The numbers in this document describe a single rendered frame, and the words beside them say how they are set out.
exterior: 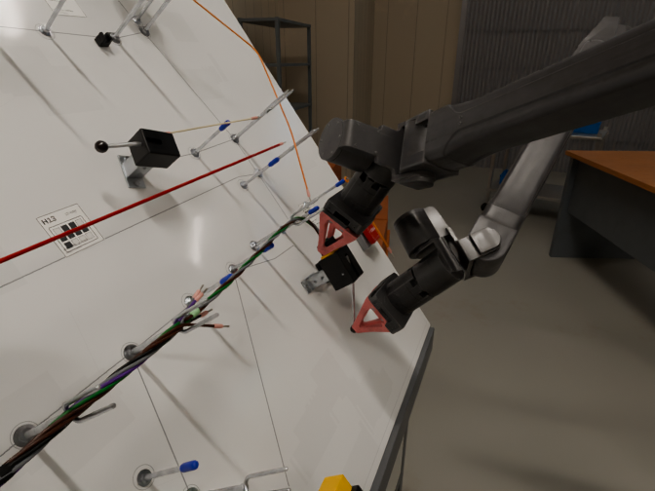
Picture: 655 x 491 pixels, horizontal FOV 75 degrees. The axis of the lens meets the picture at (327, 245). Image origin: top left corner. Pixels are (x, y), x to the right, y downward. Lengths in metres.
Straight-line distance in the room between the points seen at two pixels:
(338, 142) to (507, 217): 0.27
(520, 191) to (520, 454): 1.50
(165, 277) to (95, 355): 0.13
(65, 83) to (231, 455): 0.49
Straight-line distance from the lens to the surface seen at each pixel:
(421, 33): 6.73
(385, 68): 6.78
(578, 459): 2.15
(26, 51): 0.66
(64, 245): 0.52
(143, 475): 0.49
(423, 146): 0.55
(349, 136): 0.55
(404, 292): 0.65
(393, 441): 0.80
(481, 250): 0.63
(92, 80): 0.68
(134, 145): 0.55
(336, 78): 5.64
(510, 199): 0.70
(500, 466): 2.00
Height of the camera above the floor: 1.45
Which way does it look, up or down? 23 degrees down
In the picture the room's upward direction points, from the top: straight up
